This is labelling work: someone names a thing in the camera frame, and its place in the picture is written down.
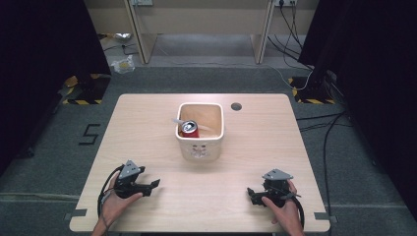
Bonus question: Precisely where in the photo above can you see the thin black floor cable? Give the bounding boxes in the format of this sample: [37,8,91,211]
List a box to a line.
[103,41,140,56]

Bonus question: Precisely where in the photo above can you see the red drink can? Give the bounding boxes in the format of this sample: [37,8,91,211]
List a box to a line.
[180,119,201,139]

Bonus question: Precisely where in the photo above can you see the left hand-held gripper black cable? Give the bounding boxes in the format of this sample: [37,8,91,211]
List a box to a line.
[96,164,126,227]

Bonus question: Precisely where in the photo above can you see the hand-held gripper black cable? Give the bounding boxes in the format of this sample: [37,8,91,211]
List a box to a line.
[96,164,126,227]
[287,194,307,232]

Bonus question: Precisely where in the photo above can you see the black stand base striped tape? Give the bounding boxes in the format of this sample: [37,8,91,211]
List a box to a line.
[287,76,337,105]
[61,74,112,106]

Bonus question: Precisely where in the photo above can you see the grey tape strip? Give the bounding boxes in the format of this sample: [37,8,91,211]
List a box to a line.
[63,208,89,221]
[313,211,338,224]

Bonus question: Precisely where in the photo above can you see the black floor cables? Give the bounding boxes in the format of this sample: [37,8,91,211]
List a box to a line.
[295,110,354,236]

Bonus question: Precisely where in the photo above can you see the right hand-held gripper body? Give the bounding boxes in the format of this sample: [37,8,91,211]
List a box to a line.
[261,168,295,208]

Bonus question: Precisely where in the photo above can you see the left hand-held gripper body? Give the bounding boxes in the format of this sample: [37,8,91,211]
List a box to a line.
[112,159,147,200]

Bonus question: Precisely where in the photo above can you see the crumpled clear plastic bag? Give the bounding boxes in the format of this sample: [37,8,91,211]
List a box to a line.
[110,54,136,75]

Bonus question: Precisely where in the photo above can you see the black curtain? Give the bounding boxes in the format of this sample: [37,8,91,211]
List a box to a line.
[0,0,112,176]
[297,0,417,222]

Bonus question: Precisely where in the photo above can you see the crumpled silver foil wrapper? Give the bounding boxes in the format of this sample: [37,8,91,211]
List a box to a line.
[112,31,133,42]

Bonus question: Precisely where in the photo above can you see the black wall socket cables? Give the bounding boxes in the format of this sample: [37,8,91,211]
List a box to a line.
[267,0,317,72]

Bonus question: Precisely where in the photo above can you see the person's right hand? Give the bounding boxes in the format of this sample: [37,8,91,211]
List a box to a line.
[261,180,304,236]

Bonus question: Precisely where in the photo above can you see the right hand-held gripper black cable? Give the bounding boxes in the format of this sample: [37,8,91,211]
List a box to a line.
[287,194,307,232]

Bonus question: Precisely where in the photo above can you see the white square bin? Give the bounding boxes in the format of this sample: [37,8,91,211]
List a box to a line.
[174,101,225,162]

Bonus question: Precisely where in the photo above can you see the person's left hand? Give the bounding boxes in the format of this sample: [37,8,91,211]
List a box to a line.
[99,173,145,228]

